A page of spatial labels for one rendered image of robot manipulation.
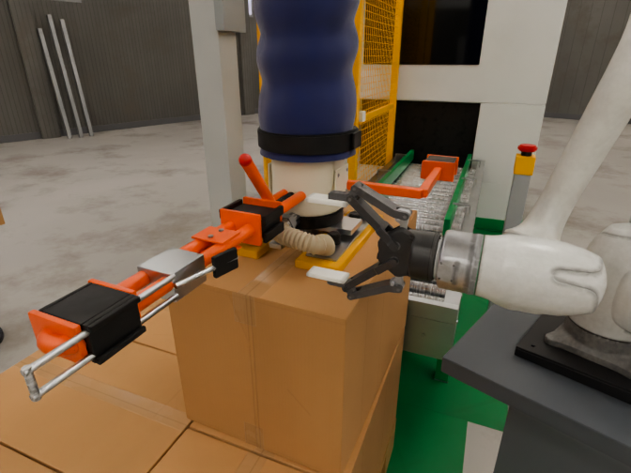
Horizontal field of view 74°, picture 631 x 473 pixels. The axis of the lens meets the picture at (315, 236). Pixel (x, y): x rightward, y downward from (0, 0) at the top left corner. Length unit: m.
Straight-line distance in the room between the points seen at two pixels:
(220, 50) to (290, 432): 1.84
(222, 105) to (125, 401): 1.56
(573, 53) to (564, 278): 11.39
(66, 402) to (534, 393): 1.10
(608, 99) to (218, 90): 1.89
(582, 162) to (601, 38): 11.10
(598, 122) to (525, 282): 0.28
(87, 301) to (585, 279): 0.60
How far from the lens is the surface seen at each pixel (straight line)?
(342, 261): 0.87
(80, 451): 1.17
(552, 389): 0.99
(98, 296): 0.55
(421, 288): 1.66
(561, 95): 11.98
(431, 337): 1.50
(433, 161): 1.16
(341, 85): 0.89
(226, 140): 2.34
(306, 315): 0.75
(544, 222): 0.79
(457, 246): 0.62
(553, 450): 1.18
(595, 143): 0.76
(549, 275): 0.61
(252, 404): 0.97
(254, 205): 0.81
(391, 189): 0.96
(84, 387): 1.33
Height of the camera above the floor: 1.35
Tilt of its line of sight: 23 degrees down
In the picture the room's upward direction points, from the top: straight up
